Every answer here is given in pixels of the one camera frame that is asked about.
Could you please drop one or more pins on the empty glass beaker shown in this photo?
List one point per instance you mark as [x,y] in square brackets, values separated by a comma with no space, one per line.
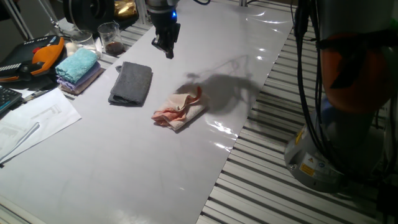
[83,40]

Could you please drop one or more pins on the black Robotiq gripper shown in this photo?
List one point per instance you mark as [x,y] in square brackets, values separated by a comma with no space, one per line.
[164,21]

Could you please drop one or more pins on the small printed paper sheet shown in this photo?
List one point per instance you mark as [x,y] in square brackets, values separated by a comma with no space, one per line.
[15,137]

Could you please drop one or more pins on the glass beaker with brown liquid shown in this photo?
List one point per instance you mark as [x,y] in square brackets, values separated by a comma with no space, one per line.
[111,39]

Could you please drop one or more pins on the teal fluffy folded cloth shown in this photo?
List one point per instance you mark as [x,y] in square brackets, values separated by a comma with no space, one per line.
[76,63]

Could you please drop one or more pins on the purple folded cloth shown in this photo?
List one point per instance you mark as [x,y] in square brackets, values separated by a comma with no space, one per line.
[82,79]

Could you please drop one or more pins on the aluminium frame post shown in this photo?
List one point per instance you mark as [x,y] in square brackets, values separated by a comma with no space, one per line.
[18,20]
[243,2]

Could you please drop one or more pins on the orange black teach pendant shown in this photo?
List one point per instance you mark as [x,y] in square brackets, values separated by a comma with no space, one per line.
[46,56]

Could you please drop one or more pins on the dark grey cloth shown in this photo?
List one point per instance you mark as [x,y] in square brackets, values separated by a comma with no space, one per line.
[130,84]

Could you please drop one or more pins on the mauve brown folded cloth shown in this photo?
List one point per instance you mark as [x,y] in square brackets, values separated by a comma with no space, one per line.
[88,84]

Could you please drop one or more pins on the pink cream cloth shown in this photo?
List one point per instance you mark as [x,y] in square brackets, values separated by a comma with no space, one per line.
[180,109]

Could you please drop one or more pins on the silver pen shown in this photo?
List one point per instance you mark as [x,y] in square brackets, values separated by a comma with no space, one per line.
[35,95]

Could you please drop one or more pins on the grey plastic table mat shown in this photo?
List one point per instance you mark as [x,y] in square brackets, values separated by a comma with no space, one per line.
[124,161]

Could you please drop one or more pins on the black filament spool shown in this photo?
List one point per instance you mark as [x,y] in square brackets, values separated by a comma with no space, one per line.
[88,14]

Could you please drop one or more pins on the white egg-shaped object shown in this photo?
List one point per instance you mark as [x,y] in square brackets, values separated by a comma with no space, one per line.
[71,49]

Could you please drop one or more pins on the large white paper sheet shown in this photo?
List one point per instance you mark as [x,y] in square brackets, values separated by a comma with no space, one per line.
[49,115]

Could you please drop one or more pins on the gold foil bag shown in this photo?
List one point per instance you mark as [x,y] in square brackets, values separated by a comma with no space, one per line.
[125,8]

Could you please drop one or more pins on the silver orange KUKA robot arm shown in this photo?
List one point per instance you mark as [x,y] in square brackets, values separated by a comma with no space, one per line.
[342,140]

